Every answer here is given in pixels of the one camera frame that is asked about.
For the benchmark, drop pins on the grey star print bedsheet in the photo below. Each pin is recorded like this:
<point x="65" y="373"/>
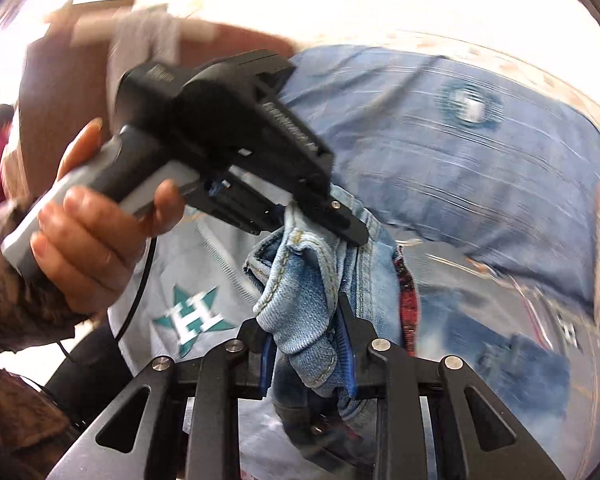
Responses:
<point x="200" y="270"/>

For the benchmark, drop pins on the dark object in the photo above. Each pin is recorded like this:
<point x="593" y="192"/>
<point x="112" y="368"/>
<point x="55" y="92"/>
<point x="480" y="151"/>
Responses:
<point x="90" y="375"/>

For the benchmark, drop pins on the grey hanging cloth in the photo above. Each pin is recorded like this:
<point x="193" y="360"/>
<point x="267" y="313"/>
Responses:
<point x="140" y="50"/>

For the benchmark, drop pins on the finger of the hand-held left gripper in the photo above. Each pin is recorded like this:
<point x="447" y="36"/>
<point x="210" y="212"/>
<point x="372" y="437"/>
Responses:
<point x="250" y="210"/>
<point x="347" y="225"/>

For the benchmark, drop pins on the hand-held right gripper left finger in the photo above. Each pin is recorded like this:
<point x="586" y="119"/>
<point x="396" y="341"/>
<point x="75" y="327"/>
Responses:
<point x="267" y="365"/>

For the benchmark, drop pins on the faded blue denim pants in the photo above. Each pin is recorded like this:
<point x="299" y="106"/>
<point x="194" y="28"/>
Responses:
<point x="305" y="280"/>

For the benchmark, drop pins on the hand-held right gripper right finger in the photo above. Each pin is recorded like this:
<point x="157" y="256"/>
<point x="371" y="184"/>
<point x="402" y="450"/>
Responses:
<point x="352" y="375"/>

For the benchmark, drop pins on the person's patterned brown garment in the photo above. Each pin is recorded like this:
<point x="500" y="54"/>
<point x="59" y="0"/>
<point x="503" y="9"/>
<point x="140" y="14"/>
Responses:
<point x="15" y="425"/>

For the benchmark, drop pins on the brown headboard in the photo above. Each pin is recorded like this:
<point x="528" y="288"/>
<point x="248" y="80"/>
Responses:
<point x="65" y="85"/>

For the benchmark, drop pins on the person's left hand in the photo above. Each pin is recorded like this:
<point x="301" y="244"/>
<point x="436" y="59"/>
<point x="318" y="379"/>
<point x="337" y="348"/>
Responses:
<point x="90" y="255"/>

